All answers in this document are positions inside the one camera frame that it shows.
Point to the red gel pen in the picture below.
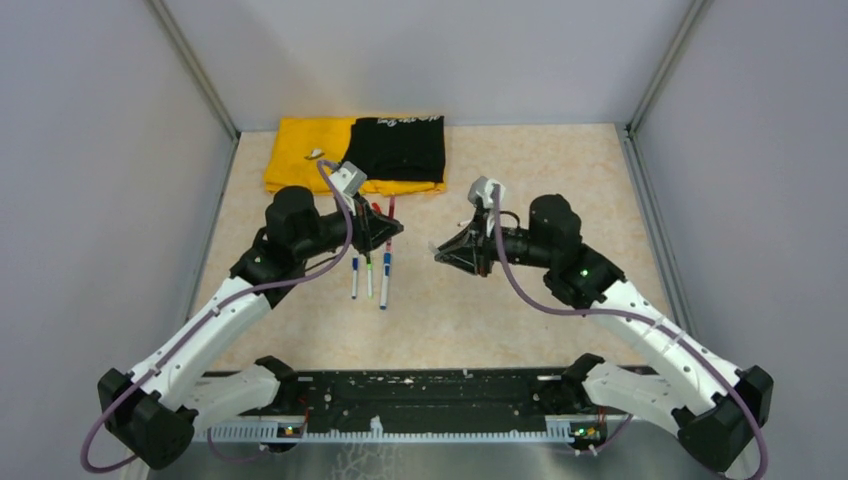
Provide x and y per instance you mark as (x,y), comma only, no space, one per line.
(391,215)

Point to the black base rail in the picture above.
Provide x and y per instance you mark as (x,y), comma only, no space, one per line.
(507,405)

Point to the white green-tipped pen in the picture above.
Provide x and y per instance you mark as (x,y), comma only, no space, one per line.
(370,277)

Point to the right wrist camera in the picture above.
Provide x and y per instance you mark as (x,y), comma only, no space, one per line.
(481,195)

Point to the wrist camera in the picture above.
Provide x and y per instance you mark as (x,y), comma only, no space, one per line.
(348,180)
(481,195)

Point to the white blue-ended marker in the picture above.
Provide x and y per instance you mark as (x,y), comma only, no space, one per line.
(355,277)

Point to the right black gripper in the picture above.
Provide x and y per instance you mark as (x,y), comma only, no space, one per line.
(472,246)

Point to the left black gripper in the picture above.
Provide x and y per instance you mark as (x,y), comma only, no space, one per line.
(370,228)

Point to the black folded shirt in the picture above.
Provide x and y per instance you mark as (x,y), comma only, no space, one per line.
(409,149)

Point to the yellow folded shirt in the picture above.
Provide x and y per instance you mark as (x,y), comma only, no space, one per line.
(301,142)

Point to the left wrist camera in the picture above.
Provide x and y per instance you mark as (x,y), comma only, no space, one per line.
(348,180)

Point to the large white blue marker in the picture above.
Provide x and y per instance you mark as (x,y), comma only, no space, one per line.
(385,281)

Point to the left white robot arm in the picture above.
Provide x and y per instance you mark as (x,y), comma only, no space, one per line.
(151,412)

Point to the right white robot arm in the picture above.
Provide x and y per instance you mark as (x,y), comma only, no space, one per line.
(714,408)

